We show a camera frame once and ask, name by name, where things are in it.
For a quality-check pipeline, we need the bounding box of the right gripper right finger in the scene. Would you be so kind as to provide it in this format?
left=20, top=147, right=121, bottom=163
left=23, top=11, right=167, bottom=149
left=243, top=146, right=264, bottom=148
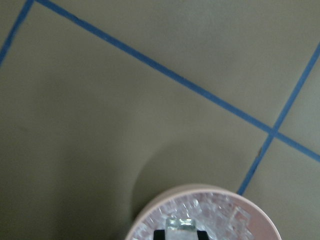
left=196, top=230, right=209, bottom=240

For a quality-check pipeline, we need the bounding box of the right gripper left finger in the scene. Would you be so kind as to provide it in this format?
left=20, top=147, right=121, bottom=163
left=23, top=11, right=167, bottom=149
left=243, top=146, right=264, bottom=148
left=153, top=229, right=166, bottom=240

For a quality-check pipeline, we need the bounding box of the clear ice cube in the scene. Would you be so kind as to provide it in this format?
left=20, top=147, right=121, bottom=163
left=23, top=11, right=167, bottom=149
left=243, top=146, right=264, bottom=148
left=164, top=218, right=198, bottom=240

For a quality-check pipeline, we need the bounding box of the pink bowl of ice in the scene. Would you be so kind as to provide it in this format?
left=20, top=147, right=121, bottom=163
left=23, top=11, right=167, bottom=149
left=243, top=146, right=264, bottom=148
left=125, top=184, right=281, bottom=240

